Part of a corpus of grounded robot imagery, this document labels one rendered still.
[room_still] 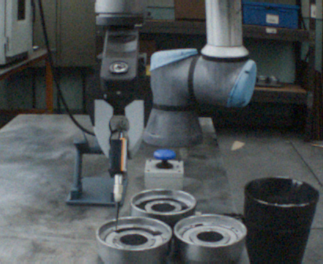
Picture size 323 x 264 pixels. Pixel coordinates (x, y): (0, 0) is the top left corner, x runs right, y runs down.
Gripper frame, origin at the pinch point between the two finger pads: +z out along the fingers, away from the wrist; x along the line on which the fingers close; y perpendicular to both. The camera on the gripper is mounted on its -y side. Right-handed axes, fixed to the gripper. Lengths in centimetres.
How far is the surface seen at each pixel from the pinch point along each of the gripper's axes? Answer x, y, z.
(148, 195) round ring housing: -4.1, 7.2, 9.7
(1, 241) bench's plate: 17.8, -6.9, 12.9
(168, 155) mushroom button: -7.2, 16.9, 5.9
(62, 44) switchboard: 88, 375, 17
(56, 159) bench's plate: 17.5, 34.2, 13.1
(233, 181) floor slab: -53, 237, 94
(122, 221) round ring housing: -0.7, -4.2, 9.2
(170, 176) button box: -7.6, 15.1, 9.2
